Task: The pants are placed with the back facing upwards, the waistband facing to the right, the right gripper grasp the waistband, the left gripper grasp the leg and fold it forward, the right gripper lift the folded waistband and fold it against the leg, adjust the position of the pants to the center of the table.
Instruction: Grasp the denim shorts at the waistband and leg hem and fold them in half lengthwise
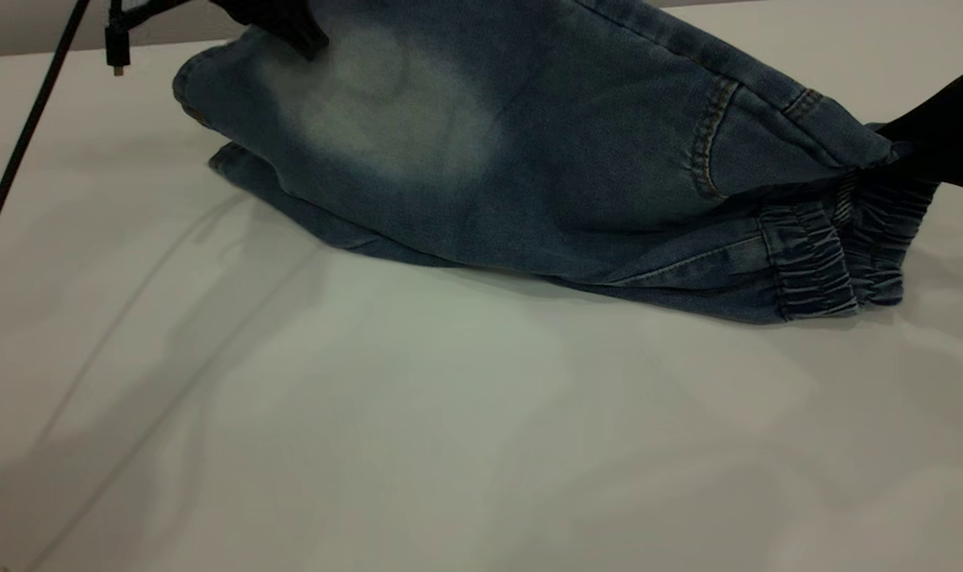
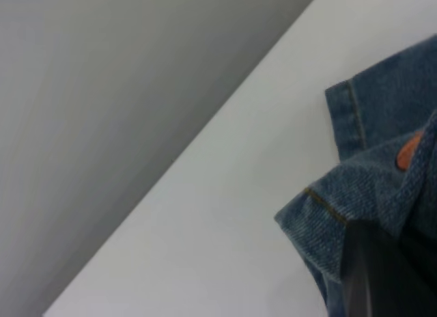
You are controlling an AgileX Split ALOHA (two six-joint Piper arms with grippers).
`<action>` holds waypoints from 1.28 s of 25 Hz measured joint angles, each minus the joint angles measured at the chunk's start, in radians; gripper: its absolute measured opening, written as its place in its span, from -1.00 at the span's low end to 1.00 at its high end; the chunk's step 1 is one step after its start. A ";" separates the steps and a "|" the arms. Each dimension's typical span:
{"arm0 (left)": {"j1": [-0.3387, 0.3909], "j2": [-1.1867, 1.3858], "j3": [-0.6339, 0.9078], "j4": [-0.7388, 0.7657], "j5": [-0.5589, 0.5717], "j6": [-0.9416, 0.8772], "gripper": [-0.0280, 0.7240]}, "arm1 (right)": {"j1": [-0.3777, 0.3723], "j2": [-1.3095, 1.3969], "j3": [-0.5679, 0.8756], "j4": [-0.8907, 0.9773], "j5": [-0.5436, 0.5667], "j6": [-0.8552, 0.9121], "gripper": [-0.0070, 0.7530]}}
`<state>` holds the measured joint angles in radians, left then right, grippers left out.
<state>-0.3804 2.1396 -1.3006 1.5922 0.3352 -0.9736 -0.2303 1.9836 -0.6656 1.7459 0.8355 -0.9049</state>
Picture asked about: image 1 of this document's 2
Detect black cable with plug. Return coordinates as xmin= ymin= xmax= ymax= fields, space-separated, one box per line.
xmin=104 ymin=0 xmax=192 ymax=77

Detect blue denim pants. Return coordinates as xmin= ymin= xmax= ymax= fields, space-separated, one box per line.
xmin=172 ymin=0 xmax=940 ymax=326

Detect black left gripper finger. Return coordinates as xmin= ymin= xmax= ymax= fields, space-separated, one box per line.
xmin=211 ymin=0 xmax=330 ymax=61

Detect long black braided cable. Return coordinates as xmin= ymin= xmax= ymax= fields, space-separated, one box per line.
xmin=0 ymin=0 xmax=91 ymax=284

